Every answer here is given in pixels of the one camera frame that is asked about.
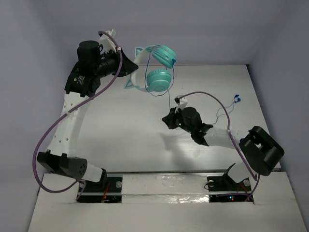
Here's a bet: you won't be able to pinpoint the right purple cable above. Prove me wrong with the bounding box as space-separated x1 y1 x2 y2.
180 91 261 203

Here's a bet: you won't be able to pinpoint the blue headphone cable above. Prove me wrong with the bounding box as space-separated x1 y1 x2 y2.
144 45 242 131

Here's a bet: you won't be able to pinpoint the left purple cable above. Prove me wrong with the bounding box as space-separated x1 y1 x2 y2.
32 30 123 203

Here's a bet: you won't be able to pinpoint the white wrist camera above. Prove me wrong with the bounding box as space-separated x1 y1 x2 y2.
98 29 117 52
174 95 188 113

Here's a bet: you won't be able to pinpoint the teal cat-ear headphones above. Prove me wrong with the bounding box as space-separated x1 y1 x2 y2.
124 44 177 93

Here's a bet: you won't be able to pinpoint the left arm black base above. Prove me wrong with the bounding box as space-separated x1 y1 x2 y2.
77 170 123 203

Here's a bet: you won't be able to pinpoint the purple cable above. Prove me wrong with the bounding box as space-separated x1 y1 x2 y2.
180 91 261 203
32 30 123 203

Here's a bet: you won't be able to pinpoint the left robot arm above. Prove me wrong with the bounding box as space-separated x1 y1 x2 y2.
36 41 138 190

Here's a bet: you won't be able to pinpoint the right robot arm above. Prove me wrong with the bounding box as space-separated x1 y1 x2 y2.
162 107 284 190

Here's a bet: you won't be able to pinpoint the aluminium rail with foil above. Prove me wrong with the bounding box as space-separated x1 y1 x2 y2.
77 170 261 205

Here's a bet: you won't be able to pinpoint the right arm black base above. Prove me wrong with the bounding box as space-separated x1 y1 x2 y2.
204 163 254 203

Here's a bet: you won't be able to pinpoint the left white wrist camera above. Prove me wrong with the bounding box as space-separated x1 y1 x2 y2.
98 29 117 52

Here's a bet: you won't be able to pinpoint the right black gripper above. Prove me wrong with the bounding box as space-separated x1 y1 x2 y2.
163 106 194 134

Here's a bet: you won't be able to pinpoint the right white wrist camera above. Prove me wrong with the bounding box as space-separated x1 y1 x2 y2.
174 95 188 113

